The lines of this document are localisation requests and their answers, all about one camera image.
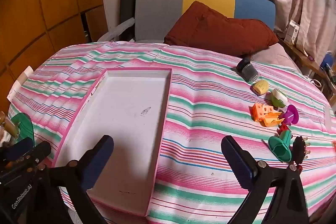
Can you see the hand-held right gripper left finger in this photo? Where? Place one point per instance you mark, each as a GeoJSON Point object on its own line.
{"type": "Point", "coordinates": [101, 158]}

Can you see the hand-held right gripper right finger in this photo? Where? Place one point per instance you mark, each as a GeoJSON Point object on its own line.
{"type": "Point", "coordinates": [236, 163]}

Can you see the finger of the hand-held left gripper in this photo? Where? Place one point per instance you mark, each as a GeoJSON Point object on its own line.
{"type": "Point", "coordinates": [15, 151]}
{"type": "Point", "coordinates": [39, 151]}

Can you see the pink and white tray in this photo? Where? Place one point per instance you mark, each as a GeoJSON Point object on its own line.
{"type": "Point", "coordinates": [126, 121]}

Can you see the yellow-orange plastic toy piece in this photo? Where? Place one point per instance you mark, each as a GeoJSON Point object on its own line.
{"type": "Point", "coordinates": [272, 120]}

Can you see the orange cheese toy block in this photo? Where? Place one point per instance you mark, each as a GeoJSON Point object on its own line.
{"type": "Point", "coordinates": [260, 111]}

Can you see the small red toy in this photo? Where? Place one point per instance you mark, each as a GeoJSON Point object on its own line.
{"type": "Point", "coordinates": [283, 129]}

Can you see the purple toy cup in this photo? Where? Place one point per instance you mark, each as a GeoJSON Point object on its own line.
{"type": "Point", "coordinates": [290, 114]}

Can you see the green and white plastic case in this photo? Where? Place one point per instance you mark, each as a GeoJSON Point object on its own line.
{"type": "Point", "coordinates": [278, 98]}

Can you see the yellow oval embossed block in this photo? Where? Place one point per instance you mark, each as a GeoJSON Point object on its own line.
{"type": "Point", "coordinates": [261, 87]}

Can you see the green round disc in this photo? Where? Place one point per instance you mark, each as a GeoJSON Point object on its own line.
{"type": "Point", "coordinates": [25, 127]}

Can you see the striped pink green blanket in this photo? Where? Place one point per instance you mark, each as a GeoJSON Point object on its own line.
{"type": "Point", "coordinates": [210, 113]}

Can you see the white paper tag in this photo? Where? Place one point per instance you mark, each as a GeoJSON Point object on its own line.
{"type": "Point", "coordinates": [19, 83]}

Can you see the black lid clear jar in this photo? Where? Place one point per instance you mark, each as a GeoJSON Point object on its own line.
{"type": "Point", "coordinates": [248, 70]}

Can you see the beige bed sheet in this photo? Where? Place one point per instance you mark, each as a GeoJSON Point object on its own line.
{"type": "Point", "coordinates": [275, 56]}

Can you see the blue object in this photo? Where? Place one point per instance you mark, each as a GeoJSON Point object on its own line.
{"type": "Point", "coordinates": [326, 60]}

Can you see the red-brown pillow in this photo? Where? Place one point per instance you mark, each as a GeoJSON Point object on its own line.
{"type": "Point", "coordinates": [218, 27]}

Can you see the small white carton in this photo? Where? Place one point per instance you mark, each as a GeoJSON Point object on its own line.
{"type": "Point", "coordinates": [292, 31]}

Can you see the wooden wardrobe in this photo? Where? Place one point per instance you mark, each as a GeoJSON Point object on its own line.
{"type": "Point", "coordinates": [39, 3]}

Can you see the white bed frame tube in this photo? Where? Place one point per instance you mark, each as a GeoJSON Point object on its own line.
{"type": "Point", "coordinates": [115, 29]}

